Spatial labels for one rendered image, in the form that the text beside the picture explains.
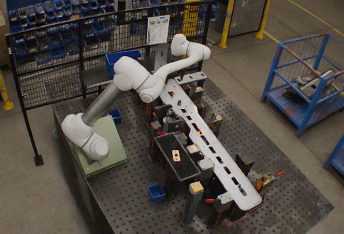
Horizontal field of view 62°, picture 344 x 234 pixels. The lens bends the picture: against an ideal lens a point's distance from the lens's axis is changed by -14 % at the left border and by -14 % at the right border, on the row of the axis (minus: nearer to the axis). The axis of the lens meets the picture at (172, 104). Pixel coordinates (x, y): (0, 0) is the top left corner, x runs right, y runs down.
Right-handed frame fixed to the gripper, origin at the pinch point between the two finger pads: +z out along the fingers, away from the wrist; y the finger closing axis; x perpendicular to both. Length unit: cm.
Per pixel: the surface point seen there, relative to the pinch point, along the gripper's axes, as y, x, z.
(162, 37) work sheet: 15, 55, -6
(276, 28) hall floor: 356, 218, 116
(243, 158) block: 15, -82, 11
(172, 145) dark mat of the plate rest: -32, -61, -2
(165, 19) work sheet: 17, 55, -25
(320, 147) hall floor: 198, -56, 114
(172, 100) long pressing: -2.8, -7.1, 14.7
